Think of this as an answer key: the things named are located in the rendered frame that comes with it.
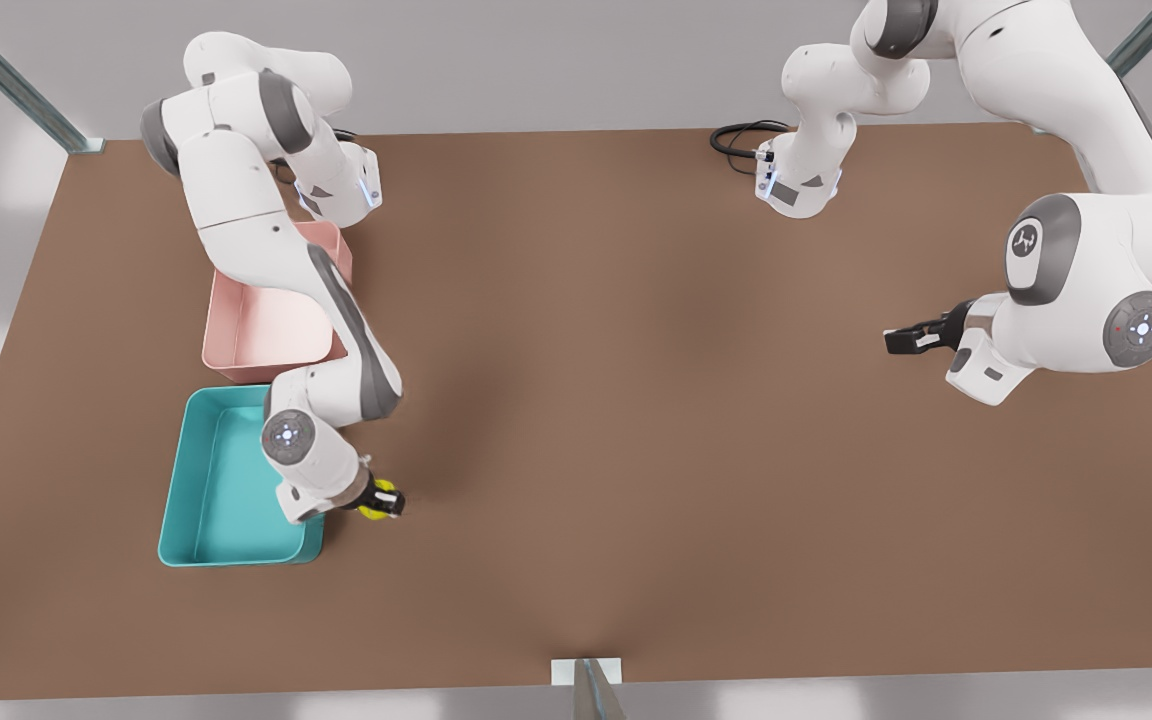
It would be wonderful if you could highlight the yellow round fruit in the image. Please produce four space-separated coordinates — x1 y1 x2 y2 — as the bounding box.
357 479 403 522

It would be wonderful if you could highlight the teal rectangular tray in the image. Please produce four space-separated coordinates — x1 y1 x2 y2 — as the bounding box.
157 386 326 568

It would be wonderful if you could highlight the pink rectangular tray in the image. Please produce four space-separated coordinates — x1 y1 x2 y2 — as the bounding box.
201 220 355 385

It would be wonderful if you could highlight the black cable loop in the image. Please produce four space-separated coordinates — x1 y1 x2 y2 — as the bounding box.
709 120 793 178

